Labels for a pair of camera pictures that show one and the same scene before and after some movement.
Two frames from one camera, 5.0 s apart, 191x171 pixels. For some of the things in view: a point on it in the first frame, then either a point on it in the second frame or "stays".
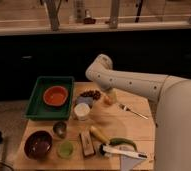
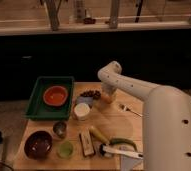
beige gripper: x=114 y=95 → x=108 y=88
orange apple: x=107 y=100 stays
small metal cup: x=59 y=129 stays
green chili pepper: x=123 y=140 stays
